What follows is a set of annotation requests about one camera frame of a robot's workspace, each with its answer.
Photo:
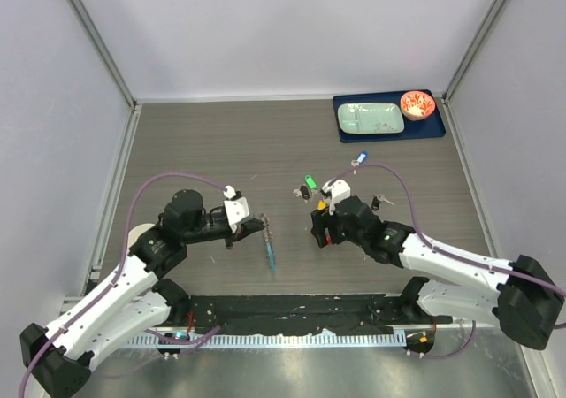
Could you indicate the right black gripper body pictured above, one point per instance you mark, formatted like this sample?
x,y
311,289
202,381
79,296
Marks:
x,y
323,220

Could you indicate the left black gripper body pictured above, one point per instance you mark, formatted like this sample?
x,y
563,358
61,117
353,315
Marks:
x,y
232,237

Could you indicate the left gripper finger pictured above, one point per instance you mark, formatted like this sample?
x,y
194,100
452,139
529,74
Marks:
x,y
245,233
253,225

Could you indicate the metal keyring holder blue handle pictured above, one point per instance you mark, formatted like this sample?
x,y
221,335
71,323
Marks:
x,y
267,234

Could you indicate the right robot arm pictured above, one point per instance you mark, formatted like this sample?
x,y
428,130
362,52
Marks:
x,y
518,297

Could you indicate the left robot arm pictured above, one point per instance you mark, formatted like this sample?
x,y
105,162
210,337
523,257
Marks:
x,y
135,296

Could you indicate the black tagged key bunch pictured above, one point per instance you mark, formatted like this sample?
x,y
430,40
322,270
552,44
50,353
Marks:
x,y
303,192

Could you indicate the green tagged key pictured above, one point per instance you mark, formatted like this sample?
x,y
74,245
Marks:
x,y
311,183

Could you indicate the blue tagged key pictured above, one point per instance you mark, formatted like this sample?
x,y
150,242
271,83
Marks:
x,y
360,159

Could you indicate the light green rectangular plate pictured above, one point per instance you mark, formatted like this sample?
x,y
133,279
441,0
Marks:
x,y
370,118

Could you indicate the red patterned bowl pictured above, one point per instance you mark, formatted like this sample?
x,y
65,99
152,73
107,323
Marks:
x,y
417,105

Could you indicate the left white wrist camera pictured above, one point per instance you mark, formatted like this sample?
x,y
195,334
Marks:
x,y
236,207

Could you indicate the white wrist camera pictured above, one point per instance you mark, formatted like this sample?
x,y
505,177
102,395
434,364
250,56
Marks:
x,y
236,207
335,191

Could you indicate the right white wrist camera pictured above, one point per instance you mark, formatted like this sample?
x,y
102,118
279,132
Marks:
x,y
335,191

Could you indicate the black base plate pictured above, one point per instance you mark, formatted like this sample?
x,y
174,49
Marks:
x,y
300,315

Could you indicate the white slotted cable duct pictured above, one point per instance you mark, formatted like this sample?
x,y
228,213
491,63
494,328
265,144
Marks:
x,y
326,339

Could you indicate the aluminium frame rail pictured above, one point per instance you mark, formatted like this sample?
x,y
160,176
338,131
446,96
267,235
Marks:
x,y
110,204

